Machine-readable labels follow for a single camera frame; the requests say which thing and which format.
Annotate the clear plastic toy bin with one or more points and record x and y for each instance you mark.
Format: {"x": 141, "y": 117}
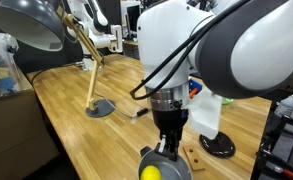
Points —
{"x": 1, "y": 73}

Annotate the white idle robot arm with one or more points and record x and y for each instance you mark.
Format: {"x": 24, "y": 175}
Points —
{"x": 97, "y": 36}

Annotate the white plastic bottle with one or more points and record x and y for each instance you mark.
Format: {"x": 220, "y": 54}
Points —
{"x": 286, "y": 106}

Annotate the brown cabinet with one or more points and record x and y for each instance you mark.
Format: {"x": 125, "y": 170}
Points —
{"x": 12, "y": 133}

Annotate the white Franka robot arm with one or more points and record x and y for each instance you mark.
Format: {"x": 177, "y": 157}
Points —
{"x": 252, "y": 46}

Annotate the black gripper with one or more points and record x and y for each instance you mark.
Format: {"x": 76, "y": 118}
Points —
{"x": 169, "y": 120}

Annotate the black glass pot lid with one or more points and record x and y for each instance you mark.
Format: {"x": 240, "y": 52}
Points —
{"x": 224, "y": 146}

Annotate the wooden block with two holes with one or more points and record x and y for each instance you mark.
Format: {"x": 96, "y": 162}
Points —
{"x": 194, "y": 160}

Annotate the wooden toy toolbox blue ends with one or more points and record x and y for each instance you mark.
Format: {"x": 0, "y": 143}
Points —
{"x": 195, "y": 85}

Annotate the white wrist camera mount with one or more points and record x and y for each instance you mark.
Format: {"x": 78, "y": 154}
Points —
{"x": 206, "y": 113}

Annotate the black breadboard table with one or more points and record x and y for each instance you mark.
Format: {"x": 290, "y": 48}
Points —
{"x": 286, "y": 143}

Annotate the black monitor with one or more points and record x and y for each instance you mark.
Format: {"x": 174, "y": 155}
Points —
{"x": 132, "y": 18}

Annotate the yellow lemon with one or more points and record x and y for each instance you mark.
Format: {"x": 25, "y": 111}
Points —
{"x": 151, "y": 173}

